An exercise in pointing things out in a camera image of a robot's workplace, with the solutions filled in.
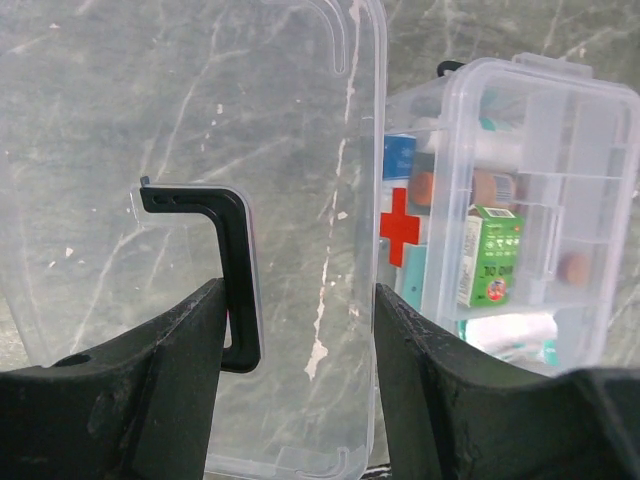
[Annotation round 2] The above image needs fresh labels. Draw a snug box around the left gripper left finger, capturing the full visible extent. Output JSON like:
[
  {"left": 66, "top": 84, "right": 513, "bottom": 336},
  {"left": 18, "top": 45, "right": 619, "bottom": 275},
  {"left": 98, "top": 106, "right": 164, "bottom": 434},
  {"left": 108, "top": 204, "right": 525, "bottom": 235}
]
[{"left": 1, "top": 279, "right": 226, "bottom": 479}]

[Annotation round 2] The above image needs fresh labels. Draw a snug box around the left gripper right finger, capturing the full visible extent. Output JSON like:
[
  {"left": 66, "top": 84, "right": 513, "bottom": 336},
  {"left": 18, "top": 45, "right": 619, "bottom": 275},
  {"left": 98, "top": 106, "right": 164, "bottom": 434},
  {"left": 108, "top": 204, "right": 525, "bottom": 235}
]
[{"left": 374, "top": 284, "right": 639, "bottom": 479}]

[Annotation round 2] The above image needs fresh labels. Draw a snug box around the teal-header plastic sachet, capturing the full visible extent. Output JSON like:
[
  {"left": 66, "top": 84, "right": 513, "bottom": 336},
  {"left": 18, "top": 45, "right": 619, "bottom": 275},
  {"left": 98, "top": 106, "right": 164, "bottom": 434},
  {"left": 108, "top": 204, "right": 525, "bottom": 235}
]
[{"left": 401, "top": 245, "right": 427, "bottom": 310}]

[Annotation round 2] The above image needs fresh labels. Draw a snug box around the green medicine box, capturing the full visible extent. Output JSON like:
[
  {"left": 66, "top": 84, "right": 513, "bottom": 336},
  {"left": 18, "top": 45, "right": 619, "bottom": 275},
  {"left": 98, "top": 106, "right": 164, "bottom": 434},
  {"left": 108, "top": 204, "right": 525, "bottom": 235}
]
[{"left": 457, "top": 205, "right": 524, "bottom": 308}]

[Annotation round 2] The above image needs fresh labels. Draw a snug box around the small orange cap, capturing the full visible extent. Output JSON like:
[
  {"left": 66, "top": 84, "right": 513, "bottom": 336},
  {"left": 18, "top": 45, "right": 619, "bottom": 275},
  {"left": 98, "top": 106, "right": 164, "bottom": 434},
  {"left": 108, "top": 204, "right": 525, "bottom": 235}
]
[{"left": 557, "top": 252, "right": 591, "bottom": 287}]

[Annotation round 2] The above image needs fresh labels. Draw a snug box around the brown medicine bottle orange cap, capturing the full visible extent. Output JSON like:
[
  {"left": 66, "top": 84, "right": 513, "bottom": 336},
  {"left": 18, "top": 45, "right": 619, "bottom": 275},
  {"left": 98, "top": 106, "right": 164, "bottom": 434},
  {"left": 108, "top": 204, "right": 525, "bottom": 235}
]
[{"left": 408, "top": 171, "right": 435, "bottom": 207}]

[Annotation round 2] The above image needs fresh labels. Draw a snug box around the clear plastic divider tray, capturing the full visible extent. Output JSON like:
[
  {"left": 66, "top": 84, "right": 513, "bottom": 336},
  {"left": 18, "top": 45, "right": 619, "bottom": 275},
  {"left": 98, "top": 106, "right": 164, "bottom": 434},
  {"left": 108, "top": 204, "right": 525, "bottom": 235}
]
[{"left": 424, "top": 54, "right": 639, "bottom": 375}]

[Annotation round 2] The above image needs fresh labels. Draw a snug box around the clear plastic box lid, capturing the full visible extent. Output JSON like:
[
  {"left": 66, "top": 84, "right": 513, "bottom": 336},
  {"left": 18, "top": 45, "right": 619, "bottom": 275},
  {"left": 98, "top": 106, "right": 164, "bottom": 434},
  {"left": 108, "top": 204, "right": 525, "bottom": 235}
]
[{"left": 1, "top": 1, "right": 387, "bottom": 479}]

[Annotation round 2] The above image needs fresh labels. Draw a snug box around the white medicine bottle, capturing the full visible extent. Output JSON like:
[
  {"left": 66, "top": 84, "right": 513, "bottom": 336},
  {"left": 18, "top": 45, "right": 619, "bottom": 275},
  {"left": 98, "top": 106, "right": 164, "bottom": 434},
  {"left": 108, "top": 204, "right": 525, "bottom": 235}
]
[{"left": 411, "top": 117, "right": 523, "bottom": 171}]

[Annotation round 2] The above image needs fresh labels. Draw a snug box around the small blue-label vial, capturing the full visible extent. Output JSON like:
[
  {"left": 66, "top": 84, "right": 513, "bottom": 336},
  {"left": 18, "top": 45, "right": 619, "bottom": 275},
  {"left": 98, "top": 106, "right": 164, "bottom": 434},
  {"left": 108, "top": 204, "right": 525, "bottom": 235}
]
[{"left": 382, "top": 134, "right": 416, "bottom": 181}]

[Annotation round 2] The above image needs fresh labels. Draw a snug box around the clear plastic storage box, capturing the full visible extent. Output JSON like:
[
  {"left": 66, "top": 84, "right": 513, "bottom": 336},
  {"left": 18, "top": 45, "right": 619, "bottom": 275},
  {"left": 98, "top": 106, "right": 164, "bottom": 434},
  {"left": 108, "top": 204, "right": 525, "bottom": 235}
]
[{"left": 380, "top": 58, "right": 519, "bottom": 319}]

